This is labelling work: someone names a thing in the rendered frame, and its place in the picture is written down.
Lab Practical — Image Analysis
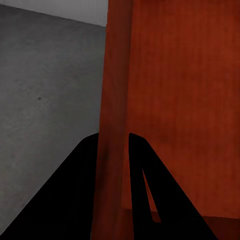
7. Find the storage box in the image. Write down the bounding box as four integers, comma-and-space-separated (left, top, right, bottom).
90, 0, 240, 240

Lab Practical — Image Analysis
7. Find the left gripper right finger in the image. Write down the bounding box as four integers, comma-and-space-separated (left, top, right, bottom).
128, 133, 218, 240

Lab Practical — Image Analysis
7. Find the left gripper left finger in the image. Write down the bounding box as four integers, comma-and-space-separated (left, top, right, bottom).
0, 133, 99, 240

